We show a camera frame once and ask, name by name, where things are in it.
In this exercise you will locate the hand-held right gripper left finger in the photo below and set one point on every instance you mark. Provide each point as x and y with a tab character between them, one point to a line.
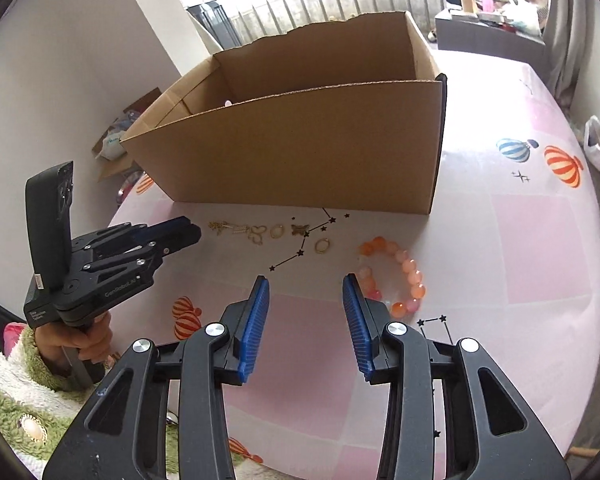
255	325

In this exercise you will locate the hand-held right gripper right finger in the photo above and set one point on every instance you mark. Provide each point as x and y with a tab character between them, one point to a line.
357	325

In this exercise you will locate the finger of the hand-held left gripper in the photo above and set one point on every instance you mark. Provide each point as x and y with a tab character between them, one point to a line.
130	262
170	227

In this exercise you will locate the gold butterfly brooch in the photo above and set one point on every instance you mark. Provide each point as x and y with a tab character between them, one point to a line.
298	230

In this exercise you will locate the large brown cardboard box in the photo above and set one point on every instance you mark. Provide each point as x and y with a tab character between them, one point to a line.
305	150

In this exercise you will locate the person's left forearm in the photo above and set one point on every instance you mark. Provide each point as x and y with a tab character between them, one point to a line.
15	370

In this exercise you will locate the person's left hand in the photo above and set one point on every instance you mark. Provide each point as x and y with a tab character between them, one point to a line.
92	340

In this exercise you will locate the open carton of clutter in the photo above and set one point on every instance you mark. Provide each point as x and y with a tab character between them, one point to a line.
120	145

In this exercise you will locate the balloon print tablecloth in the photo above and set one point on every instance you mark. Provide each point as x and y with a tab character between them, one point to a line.
505	260

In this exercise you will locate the dark metal rack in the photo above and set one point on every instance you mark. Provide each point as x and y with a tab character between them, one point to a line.
215	25

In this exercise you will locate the green white fluffy robe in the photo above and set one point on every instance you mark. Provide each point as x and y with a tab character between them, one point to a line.
10	440

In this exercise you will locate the balcony railing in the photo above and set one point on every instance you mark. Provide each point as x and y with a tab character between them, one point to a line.
330	0

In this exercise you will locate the pink bottle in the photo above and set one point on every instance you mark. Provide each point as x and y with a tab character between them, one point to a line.
488	1

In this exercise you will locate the pile of bedding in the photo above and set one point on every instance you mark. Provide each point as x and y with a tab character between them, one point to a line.
522	5

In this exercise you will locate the grey curtain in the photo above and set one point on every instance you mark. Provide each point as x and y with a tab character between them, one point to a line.
580	25

